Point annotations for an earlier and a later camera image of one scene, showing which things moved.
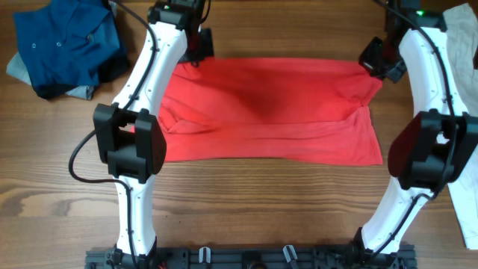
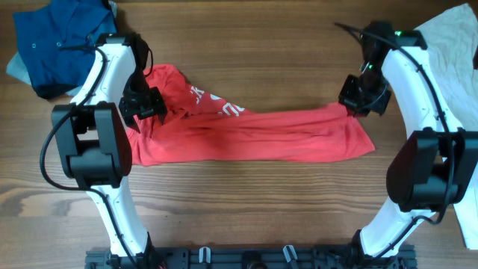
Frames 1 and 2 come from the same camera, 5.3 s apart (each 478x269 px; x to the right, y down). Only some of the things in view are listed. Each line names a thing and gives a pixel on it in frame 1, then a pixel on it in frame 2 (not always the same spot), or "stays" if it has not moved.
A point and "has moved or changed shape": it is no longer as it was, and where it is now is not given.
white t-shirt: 459,28 stays
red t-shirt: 269,111 has moved or changed shape
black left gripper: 207,49 -> 156,106
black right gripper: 366,61 -> 346,99
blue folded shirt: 64,42 stays
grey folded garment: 16,69 stays
